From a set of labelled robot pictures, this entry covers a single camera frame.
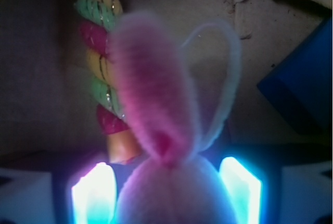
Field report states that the multicolour twisted rope toy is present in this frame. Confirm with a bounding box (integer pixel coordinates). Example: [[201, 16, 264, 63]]
[[74, 0, 142, 165]]

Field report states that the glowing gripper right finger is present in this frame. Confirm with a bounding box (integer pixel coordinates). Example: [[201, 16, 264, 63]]
[[219, 156, 262, 223]]

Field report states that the brown paper lined box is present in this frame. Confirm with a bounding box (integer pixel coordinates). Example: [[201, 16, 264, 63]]
[[1, 0, 332, 153]]

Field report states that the pink plush bunny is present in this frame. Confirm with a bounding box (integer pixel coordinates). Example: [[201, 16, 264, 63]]
[[107, 11, 241, 223]]

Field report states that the blue rectangular block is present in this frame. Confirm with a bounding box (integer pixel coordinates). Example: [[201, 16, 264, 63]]
[[257, 18, 332, 134]]

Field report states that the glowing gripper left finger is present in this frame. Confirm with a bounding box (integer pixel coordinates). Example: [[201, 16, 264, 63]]
[[71, 163, 117, 223]]

